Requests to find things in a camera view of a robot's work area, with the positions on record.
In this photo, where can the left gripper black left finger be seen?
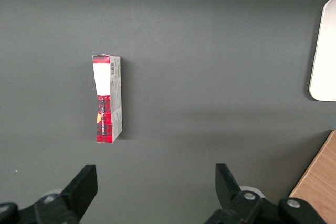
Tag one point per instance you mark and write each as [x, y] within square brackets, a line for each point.
[76, 195]

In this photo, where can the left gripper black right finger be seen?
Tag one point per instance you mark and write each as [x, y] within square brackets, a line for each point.
[231, 197]

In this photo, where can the beige rectangular tray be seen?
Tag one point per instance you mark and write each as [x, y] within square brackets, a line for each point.
[325, 64]

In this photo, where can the red plaid cardboard box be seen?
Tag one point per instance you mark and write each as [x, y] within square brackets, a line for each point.
[105, 119]

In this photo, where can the wooden two-drawer cabinet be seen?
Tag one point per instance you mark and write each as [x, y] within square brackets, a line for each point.
[320, 176]

